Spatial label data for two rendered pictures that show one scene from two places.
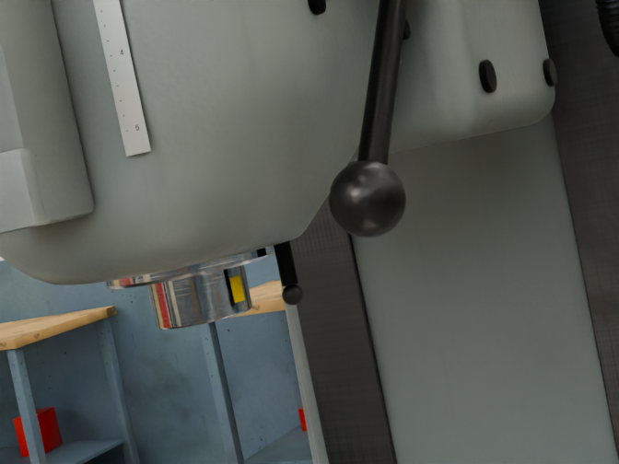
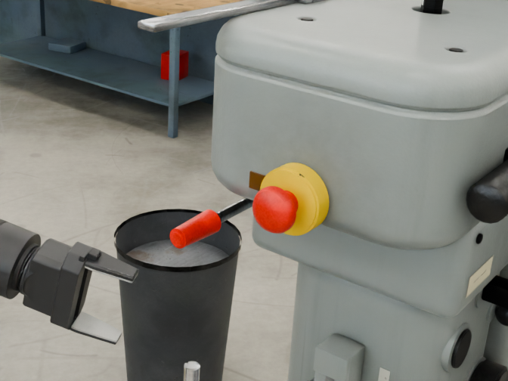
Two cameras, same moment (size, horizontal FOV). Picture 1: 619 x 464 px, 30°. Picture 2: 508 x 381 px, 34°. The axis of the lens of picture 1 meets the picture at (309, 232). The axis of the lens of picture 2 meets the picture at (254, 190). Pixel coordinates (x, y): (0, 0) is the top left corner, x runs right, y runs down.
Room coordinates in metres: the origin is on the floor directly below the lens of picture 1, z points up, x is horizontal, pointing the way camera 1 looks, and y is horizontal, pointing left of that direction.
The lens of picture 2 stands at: (-0.30, 0.12, 2.05)
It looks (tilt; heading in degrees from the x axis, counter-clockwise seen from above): 24 degrees down; 7
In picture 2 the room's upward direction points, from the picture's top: 4 degrees clockwise
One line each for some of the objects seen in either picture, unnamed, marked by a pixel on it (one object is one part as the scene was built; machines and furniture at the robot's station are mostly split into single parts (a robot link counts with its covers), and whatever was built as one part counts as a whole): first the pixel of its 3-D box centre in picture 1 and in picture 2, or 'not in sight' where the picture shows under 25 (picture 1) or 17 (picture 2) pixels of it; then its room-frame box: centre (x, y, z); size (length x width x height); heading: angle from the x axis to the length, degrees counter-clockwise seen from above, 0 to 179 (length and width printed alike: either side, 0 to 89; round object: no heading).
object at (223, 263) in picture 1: (192, 261); not in sight; (0.56, 0.06, 1.31); 0.09 x 0.09 x 0.01
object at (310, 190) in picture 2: not in sight; (293, 199); (0.35, 0.16, 1.76); 0.06 x 0.02 x 0.06; 63
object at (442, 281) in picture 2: not in sight; (421, 190); (0.60, 0.04, 1.68); 0.34 x 0.24 x 0.10; 153
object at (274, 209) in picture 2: not in sight; (278, 207); (0.33, 0.17, 1.76); 0.04 x 0.03 x 0.04; 63
